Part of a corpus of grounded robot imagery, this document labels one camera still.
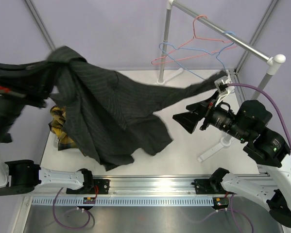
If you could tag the aluminium mounting rail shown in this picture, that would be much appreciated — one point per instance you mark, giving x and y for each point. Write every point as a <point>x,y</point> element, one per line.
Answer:
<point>161,185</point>

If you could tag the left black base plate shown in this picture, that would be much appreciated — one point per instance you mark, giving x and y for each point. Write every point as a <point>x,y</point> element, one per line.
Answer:
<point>95,186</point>

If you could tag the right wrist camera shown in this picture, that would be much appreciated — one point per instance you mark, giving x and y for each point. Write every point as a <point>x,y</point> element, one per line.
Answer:
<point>223,89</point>

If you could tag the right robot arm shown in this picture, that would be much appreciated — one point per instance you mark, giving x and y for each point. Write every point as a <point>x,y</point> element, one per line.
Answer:
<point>266,147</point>

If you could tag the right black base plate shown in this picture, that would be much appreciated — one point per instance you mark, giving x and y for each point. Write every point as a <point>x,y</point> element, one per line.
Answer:
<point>203,187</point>

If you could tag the dark pinstripe shirt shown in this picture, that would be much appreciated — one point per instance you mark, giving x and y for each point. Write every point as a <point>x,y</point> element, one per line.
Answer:
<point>108,115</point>

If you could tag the yellow plaid shirt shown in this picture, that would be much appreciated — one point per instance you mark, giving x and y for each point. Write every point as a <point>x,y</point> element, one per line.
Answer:
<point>56,127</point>

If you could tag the pink wire hanger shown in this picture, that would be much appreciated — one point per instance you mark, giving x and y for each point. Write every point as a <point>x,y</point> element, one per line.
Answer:
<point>189,50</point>

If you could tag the white slotted cable duct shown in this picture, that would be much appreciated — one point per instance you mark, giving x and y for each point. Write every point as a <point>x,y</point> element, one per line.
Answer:
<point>135,201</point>

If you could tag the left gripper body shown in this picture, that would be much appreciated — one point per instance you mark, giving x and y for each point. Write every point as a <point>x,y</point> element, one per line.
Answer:
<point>33,93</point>

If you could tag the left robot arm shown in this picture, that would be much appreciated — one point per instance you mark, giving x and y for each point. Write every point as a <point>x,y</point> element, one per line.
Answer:
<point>19,175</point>

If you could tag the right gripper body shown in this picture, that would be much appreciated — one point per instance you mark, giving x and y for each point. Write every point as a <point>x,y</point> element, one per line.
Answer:
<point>206,110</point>

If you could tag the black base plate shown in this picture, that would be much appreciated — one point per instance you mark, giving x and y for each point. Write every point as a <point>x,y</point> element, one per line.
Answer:
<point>203,187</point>
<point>95,186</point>

